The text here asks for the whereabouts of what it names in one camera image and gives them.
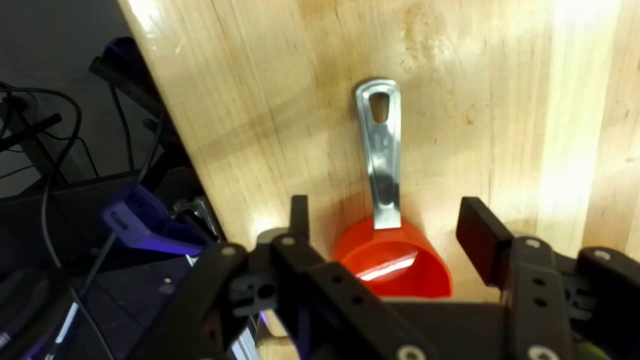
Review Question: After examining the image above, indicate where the orange measuring cup metal handle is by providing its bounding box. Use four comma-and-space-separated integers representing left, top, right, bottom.
329, 76, 455, 300

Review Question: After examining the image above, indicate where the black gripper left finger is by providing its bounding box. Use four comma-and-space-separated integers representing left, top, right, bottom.
127, 194, 336, 360

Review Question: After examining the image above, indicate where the thin black floor cable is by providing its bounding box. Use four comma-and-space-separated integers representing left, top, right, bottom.
0, 79, 86, 267

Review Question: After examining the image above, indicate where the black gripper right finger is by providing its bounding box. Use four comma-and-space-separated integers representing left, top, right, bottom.
455, 196, 640, 347

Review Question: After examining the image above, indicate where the purple table clamp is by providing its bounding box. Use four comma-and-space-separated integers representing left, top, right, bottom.
99, 183, 207, 257

